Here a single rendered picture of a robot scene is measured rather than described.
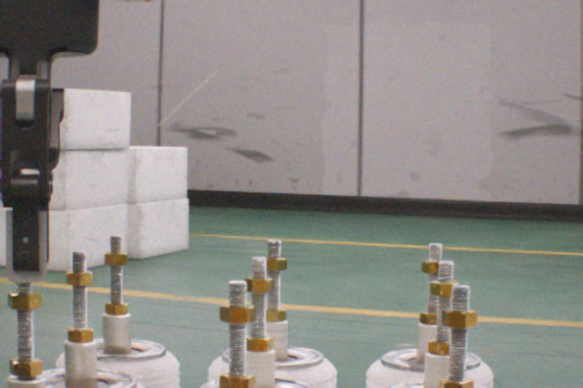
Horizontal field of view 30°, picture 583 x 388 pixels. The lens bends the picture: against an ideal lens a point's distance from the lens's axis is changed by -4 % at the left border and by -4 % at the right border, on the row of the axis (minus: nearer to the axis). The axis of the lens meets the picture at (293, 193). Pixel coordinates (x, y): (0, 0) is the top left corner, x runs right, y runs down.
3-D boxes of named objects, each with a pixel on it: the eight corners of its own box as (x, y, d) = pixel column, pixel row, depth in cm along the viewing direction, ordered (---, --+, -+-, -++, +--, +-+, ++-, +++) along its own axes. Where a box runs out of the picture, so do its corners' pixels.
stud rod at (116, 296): (122, 335, 85) (122, 236, 84) (109, 335, 85) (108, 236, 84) (123, 333, 86) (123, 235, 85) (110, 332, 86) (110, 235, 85)
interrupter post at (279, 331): (251, 361, 85) (252, 318, 85) (281, 359, 86) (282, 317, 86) (262, 367, 83) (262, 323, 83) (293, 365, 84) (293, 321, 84)
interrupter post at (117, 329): (135, 359, 85) (134, 316, 84) (104, 359, 84) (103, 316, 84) (129, 352, 87) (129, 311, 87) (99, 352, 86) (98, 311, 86)
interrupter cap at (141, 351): (174, 364, 83) (174, 355, 83) (74, 366, 81) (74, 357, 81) (157, 346, 90) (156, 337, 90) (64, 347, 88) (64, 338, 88)
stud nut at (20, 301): (5, 305, 62) (5, 291, 62) (34, 304, 63) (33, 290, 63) (15, 311, 60) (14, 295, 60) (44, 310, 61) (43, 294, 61)
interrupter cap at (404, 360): (448, 381, 79) (448, 372, 79) (360, 368, 83) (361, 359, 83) (497, 363, 85) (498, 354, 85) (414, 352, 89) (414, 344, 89)
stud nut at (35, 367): (7, 371, 62) (6, 356, 62) (35, 369, 63) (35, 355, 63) (16, 378, 60) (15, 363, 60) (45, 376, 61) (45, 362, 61)
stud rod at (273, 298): (264, 340, 85) (265, 239, 84) (276, 340, 85) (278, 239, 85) (269, 342, 84) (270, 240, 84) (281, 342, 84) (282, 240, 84)
